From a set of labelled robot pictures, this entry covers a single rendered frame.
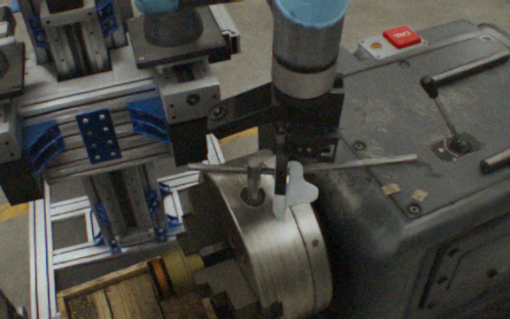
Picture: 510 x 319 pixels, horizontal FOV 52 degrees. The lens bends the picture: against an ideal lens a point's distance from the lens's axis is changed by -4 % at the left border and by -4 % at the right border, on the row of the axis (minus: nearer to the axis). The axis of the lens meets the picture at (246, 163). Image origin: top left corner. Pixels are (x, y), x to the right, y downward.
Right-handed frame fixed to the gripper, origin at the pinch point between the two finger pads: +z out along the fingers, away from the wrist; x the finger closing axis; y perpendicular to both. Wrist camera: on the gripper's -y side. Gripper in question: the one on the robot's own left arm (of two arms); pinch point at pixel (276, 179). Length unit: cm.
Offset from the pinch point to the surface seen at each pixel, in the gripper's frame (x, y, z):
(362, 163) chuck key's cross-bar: 1.3, 12.3, -2.9
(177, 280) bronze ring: -7.8, -15.7, 19.5
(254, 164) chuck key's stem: 1.2, -3.4, -1.7
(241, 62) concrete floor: 201, -18, 154
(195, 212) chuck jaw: 2.8, -13.4, 14.4
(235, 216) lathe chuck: -2.4, -6.1, 7.0
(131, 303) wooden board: -3, -29, 43
